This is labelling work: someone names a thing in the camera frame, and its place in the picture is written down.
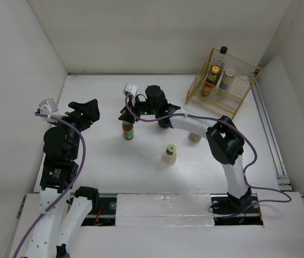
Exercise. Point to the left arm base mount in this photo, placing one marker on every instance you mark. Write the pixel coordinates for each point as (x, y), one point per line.
(104, 211)

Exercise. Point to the silver-cap salt shaker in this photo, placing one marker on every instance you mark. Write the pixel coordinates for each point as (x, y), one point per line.
(227, 78)

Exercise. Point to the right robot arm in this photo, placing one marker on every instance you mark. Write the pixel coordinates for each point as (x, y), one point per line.
(225, 142)

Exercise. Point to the dark soy sauce bottle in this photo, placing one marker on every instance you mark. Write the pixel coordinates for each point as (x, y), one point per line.
(220, 59)

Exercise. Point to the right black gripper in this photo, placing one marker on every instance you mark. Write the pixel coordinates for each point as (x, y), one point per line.
(125, 116)

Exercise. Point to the yellow-cap green-label sauce bottle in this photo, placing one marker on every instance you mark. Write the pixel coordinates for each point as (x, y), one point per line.
(127, 130)

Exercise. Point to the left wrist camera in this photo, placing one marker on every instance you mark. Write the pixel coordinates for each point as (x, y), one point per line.
(48, 109)

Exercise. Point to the pink-cap spice shaker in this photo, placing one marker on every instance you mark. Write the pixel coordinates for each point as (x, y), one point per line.
(194, 137)

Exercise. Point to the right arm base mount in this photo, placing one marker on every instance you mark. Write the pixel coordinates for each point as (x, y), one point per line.
(226, 215)

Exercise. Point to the yellow wire rack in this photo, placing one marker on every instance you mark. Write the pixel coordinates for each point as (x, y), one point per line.
(220, 102)

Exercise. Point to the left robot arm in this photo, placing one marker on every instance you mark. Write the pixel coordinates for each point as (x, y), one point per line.
(61, 212)

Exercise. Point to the yellow-cap red-label sauce bottle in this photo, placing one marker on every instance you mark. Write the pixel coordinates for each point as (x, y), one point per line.
(210, 81)

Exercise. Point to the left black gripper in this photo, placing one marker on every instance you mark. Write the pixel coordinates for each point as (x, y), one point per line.
(89, 110)

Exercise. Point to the beige squeeze bottle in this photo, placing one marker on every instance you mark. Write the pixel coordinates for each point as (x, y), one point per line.
(170, 154)

